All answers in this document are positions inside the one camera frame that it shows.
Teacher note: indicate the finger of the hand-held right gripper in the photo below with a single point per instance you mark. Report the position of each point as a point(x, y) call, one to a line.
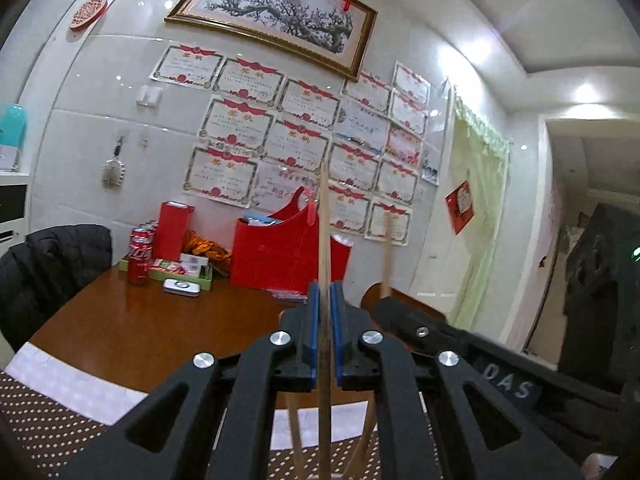
point(420, 331)

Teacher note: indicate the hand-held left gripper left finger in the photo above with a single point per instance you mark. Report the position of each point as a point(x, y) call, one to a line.
point(313, 330)

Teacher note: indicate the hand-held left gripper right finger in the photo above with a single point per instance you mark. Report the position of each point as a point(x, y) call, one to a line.
point(338, 330)

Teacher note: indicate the wooden chopstick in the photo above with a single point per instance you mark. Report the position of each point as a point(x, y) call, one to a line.
point(386, 255)
point(325, 240)
point(294, 430)
point(365, 435)

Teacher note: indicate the wooden chair back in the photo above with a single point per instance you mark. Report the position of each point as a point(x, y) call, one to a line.
point(367, 294)

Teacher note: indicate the red gift bag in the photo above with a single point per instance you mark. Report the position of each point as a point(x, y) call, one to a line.
point(275, 255)

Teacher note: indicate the green tray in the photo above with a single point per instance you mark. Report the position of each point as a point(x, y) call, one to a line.
point(205, 280)

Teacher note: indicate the orange snack bag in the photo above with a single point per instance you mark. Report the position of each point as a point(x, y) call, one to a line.
point(210, 252)

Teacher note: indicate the red door sign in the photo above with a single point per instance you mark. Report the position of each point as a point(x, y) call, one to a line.
point(460, 207)

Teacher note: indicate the pale green curtain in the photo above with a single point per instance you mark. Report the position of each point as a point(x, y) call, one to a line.
point(480, 210)

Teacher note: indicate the small white box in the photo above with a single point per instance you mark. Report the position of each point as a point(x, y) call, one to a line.
point(194, 260)

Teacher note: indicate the white oval tin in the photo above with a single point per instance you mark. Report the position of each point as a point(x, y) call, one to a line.
point(181, 287)

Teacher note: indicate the tall red gift box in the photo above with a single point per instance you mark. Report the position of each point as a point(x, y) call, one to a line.
point(172, 230)

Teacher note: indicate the red cola can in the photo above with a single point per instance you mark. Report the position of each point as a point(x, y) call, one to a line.
point(142, 235)
point(138, 265)

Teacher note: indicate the black jacket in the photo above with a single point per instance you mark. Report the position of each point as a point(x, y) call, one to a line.
point(45, 275)

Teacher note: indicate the brown polka dot tablecloth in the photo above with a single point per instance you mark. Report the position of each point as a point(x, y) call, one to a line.
point(40, 410)

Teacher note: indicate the white cabinet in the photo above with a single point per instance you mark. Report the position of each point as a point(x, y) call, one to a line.
point(14, 200)

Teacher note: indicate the framed plum blossom painting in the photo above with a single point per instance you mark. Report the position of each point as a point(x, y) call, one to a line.
point(280, 5)

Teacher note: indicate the teal box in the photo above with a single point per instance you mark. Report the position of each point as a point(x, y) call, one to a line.
point(12, 130)

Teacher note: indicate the wall of award certificates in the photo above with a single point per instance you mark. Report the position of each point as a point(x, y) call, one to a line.
point(240, 120)

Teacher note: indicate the red paddle wall ornament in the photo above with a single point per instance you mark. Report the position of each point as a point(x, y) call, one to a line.
point(87, 12)

